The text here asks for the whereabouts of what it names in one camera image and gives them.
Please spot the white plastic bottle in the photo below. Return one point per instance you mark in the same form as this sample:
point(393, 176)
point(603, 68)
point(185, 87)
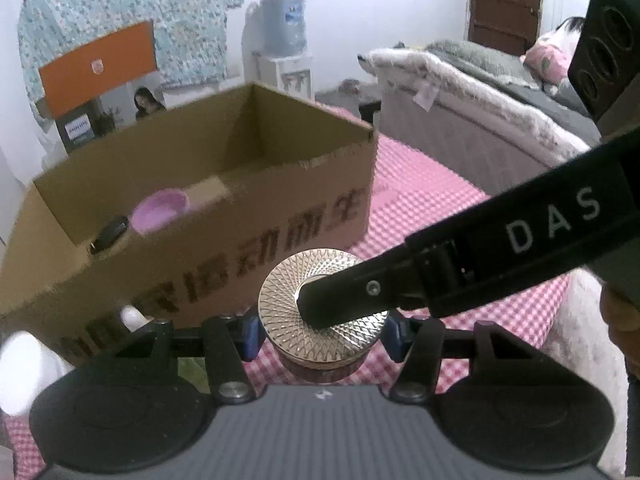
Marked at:
point(25, 365)

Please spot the person's right forearm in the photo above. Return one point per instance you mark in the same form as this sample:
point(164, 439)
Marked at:
point(620, 325)

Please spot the brown wooden door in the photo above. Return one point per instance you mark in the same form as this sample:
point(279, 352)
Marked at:
point(505, 10)

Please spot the white fluffy blanket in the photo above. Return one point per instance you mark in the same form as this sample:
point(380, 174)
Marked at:
point(435, 67)

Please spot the gold-lid cosmetic jar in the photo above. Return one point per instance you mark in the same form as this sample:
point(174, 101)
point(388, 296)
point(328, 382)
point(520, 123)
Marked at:
point(290, 310)

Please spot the pink checked tablecloth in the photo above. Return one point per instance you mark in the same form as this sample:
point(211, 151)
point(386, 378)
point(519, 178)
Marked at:
point(425, 200)

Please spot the purple silicone lid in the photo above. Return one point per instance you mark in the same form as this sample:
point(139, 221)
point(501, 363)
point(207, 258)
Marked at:
point(157, 210)

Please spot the floral cloth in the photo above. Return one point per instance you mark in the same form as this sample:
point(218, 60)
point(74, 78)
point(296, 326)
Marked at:
point(175, 0)

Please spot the pink pillow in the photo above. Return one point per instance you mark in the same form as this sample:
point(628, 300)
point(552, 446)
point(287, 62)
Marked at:
point(545, 60)

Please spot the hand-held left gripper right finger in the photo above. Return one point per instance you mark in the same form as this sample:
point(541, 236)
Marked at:
point(397, 335)

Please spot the orange appliance box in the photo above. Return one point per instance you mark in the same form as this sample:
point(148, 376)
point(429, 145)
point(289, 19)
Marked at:
point(100, 65)

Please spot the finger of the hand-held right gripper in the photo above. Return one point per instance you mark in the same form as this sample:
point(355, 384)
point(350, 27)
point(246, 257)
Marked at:
point(350, 295)

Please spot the blue water jug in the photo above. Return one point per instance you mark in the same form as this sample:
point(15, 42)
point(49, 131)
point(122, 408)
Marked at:
point(282, 25)

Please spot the small black object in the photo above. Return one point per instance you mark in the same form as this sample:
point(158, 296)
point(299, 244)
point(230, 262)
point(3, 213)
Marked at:
point(371, 112)

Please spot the black car key fob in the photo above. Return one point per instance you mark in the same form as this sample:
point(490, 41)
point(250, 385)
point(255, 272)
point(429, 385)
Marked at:
point(111, 234)

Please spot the brown cardboard box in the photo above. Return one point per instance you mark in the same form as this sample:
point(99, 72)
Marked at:
point(215, 270)

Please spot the grey blanket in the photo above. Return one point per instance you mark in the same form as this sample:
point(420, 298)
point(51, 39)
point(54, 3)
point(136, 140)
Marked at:
point(480, 57)

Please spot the grey bed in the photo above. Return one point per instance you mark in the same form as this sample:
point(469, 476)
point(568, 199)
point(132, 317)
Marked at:
point(450, 125)

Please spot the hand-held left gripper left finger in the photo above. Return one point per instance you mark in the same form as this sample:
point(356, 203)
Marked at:
point(250, 335)

